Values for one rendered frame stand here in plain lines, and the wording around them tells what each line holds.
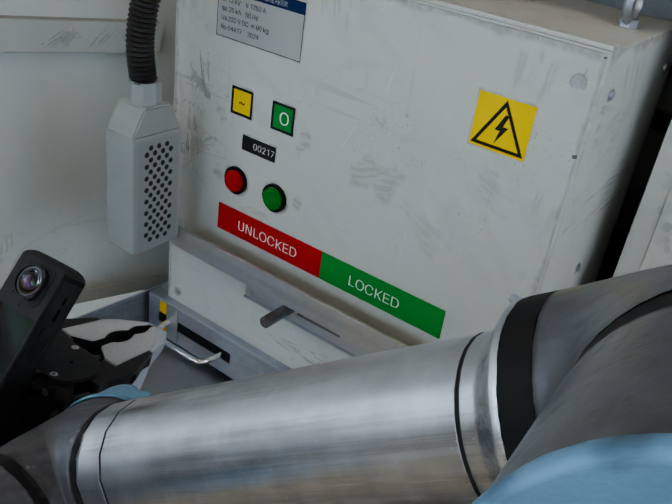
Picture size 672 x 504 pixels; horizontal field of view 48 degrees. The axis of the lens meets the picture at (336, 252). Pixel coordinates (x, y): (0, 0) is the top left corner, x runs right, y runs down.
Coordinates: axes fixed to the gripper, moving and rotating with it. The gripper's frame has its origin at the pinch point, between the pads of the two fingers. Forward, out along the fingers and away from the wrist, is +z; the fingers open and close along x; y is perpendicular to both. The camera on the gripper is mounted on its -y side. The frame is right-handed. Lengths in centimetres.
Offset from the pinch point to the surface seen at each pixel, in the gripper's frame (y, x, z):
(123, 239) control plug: 2.3, -19.0, 15.6
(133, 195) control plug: -3.8, -17.9, 14.3
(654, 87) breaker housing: -32, 26, 35
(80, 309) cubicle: 35, -51, 45
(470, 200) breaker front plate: -17.1, 16.6, 20.2
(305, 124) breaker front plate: -17.2, -3.6, 21.5
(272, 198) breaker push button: -7.6, -5.7, 22.9
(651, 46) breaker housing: -35, 25, 27
